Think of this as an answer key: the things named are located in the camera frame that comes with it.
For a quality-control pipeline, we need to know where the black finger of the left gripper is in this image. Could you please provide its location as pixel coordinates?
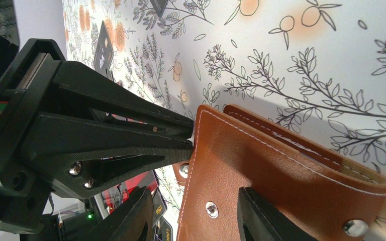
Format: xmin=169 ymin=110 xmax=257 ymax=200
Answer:
xmin=41 ymin=61 xmax=193 ymax=138
xmin=21 ymin=113 xmax=193 ymax=199

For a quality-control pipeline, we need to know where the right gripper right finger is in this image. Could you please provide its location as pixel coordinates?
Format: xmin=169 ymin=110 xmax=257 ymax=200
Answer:
xmin=237 ymin=187 xmax=315 ymax=241

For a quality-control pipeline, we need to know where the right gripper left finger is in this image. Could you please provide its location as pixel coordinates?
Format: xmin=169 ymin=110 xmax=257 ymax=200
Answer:
xmin=78 ymin=186 xmax=153 ymax=241

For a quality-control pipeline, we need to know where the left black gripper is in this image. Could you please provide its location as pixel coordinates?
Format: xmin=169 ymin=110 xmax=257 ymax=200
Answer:
xmin=0 ymin=35 xmax=64 ymax=233

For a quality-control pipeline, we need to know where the brown leather card holder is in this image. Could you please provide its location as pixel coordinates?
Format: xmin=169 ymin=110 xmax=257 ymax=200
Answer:
xmin=176 ymin=105 xmax=386 ymax=240

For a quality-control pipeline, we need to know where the red card pile centre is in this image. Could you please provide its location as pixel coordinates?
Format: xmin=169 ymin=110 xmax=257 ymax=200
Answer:
xmin=91 ymin=171 xmax=173 ymax=240

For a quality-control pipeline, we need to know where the black VIP card upper left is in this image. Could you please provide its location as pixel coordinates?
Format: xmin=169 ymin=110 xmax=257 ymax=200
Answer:
xmin=93 ymin=21 xmax=114 ymax=76

